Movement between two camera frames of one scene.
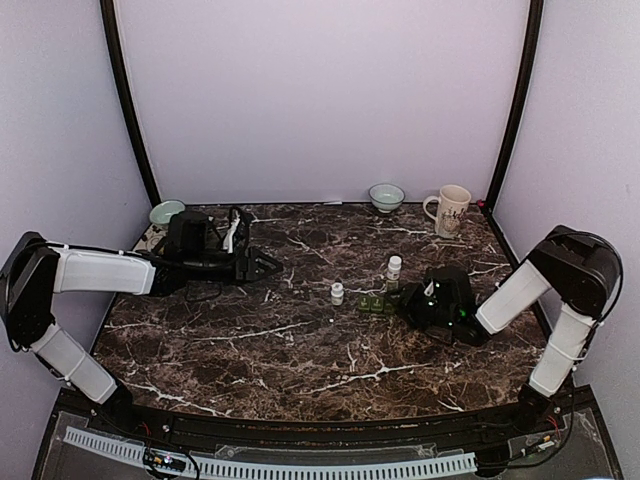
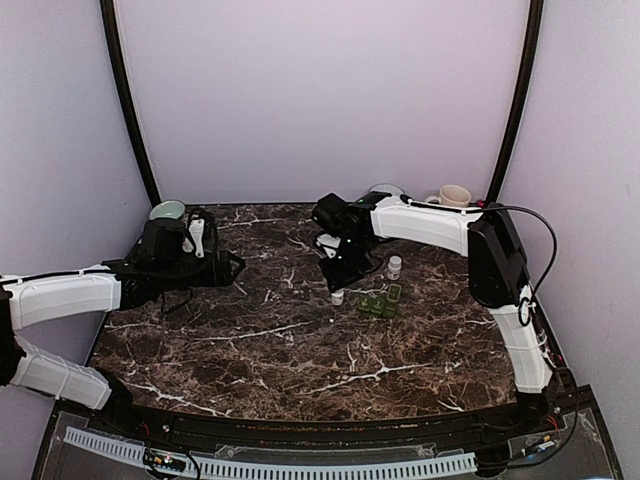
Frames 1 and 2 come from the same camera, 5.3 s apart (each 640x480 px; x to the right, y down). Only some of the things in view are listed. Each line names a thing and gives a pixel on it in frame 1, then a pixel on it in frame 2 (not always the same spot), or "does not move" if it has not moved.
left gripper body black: [243, 276] -> [210, 278]
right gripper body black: [418, 313] -> [352, 264]
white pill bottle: [393, 271] does not move
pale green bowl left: [163, 212] does not move
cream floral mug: [453, 202] does not move
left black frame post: [120, 80] does not move
